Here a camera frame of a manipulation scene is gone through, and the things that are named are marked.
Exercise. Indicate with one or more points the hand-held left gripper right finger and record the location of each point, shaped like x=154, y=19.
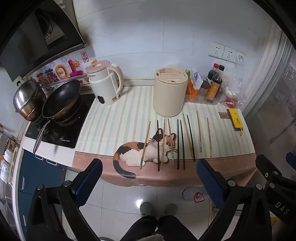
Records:
x=208, y=182

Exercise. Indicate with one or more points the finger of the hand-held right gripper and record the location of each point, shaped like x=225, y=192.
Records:
x=263, y=163
x=291, y=158

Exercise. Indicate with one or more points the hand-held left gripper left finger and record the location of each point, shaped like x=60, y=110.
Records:
x=91, y=178

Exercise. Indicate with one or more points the dark wooden chopstick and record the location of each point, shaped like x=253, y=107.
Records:
x=158, y=148
x=177, y=143
x=182, y=143
x=191, y=138

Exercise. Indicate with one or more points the green bamboo chopstick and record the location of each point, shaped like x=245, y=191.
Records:
x=145, y=144

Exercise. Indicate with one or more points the beige round utensil holder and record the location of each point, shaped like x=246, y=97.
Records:
x=168, y=97

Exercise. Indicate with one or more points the clear plastic bottle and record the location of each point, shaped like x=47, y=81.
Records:
x=190, y=193

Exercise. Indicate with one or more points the grey slipper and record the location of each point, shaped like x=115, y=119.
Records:
x=145, y=208
x=171, y=208

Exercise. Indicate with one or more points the black induction cooktop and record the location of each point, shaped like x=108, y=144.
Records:
x=64, y=136

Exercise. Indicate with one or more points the blue kitchen cabinet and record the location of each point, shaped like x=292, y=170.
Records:
x=32, y=173

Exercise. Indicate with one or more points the yellow flat case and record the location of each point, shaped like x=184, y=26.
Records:
x=229, y=114

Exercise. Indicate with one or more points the striped cat print mat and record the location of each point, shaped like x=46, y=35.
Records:
x=115, y=120

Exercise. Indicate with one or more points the brown card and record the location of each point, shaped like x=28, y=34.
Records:
x=223, y=115

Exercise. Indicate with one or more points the person's legs in black trousers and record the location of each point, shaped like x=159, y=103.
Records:
x=148, y=229

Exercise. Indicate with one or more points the fluffy beige garment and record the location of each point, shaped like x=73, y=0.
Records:
x=155, y=236

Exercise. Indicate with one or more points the clear plastic bag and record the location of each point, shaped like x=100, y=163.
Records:
x=232, y=89

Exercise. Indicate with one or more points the clear plastic tray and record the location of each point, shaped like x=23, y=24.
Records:
x=201, y=100

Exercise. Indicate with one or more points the white dishes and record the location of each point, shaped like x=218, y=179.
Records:
x=8, y=160

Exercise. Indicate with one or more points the orange labelled dark sauce bottle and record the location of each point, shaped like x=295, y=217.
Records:
x=214, y=88

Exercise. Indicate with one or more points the brown lidded spice jar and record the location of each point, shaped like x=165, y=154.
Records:
x=204, y=89

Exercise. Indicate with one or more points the beige pink electric kettle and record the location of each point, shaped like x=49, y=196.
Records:
x=104, y=85

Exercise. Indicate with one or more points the orange seasoning bottle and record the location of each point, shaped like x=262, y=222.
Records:
x=190, y=89

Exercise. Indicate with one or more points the stainless steel pot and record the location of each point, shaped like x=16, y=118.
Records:
x=25, y=99

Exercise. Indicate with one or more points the red capped dark sauce bottle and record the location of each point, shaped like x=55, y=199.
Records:
x=212, y=73

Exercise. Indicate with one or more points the white seasoning packet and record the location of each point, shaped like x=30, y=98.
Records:
x=197, y=78

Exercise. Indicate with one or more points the black range hood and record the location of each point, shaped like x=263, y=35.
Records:
x=23, y=46

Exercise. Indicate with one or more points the metal sliding door frame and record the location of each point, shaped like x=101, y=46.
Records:
x=277, y=74

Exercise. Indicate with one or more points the white wall socket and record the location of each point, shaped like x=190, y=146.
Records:
x=239, y=58
x=216, y=49
x=229, y=54

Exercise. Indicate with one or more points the colourful wall sticker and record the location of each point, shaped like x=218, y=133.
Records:
x=62, y=71

